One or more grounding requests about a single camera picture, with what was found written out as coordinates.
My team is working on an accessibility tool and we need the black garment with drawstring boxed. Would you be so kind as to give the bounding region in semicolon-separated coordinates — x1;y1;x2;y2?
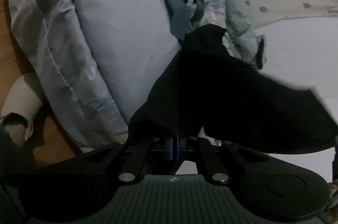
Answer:
128;24;337;154

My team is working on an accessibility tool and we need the white slipper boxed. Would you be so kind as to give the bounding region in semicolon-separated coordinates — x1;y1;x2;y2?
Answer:
1;73;44;146

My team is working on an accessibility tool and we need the light teal puffer jacket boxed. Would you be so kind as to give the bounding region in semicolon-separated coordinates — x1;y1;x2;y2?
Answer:
225;0;266;70

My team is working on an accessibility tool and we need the blue forest print duvet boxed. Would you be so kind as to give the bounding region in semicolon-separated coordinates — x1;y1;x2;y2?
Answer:
9;0;179;152

